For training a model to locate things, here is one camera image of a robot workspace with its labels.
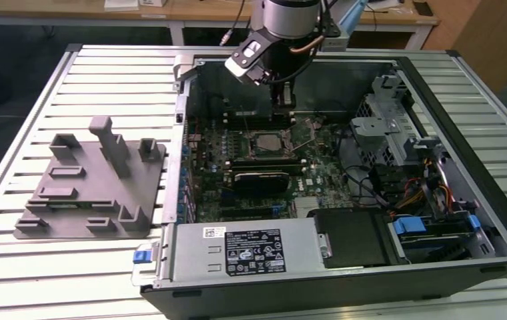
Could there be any silver CPU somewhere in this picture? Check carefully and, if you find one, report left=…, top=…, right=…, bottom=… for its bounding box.
left=253, top=132, right=285, bottom=153

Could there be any CPU socket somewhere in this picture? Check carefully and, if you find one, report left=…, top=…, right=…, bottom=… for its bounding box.
left=247, top=129, right=291, bottom=158

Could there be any metal drive cage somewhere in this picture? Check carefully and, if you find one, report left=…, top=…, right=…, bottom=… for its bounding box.
left=349, top=75, right=442, bottom=167

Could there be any black phone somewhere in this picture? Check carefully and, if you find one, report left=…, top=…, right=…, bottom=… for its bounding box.
left=413, top=1, right=436, bottom=16

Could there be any black graphics card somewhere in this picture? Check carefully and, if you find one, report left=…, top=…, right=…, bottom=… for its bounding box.
left=234, top=170, right=291, bottom=195

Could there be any green motherboard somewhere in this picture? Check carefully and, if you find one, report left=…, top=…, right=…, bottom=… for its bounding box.
left=185, top=111, right=392, bottom=223

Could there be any silver chipset heatsink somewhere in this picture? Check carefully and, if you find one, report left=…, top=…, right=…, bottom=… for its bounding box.
left=295, top=196, right=322, bottom=218

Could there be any wooden desk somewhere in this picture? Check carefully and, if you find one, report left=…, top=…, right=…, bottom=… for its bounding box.
left=0, top=0, right=442, bottom=51

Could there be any black expansion slot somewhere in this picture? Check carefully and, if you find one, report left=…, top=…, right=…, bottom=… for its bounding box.
left=221, top=206, right=274, bottom=219

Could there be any wooden cabinet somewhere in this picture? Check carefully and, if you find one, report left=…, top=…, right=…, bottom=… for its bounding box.
left=424, top=0, right=507, bottom=94

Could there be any black plastic shroud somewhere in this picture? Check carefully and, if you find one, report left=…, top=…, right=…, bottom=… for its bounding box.
left=311, top=209, right=393, bottom=269

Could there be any grey parts rack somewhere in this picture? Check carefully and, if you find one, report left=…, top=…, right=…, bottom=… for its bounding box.
left=12, top=115, right=169, bottom=240

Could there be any hard disk in blue carrier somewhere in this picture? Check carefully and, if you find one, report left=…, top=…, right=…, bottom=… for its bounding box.
left=388, top=214, right=482, bottom=265

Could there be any silver power supply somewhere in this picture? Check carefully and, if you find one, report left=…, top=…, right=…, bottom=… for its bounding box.
left=165, top=218, right=333, bottom=289

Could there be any black open PC case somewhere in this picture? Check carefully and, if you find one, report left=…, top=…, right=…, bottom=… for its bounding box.
left=141, top=49, right=507, bottom=320

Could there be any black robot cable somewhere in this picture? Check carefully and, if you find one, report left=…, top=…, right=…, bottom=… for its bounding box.
left=314, top=0, right=342, bottom=37
left=261, top=43, right=326, bottom=84

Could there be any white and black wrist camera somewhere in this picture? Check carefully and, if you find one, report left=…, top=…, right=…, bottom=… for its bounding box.
left=223, top=31, right=278, bottom=87

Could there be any small grey wrist camera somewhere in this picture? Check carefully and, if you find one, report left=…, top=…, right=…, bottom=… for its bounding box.
left=322, top=28, right=351, bottom=51

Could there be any black cable with plug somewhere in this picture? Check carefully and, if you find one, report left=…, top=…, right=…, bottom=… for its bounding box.
left=219, top=0, right=251, bottom=47

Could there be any black wire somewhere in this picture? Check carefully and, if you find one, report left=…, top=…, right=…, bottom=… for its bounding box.
left=341, top=123, right=398, bottom=214

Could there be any yellow red wire bundle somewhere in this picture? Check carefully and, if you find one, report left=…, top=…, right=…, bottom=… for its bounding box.
left=396, top=158, right=458, bottom=214

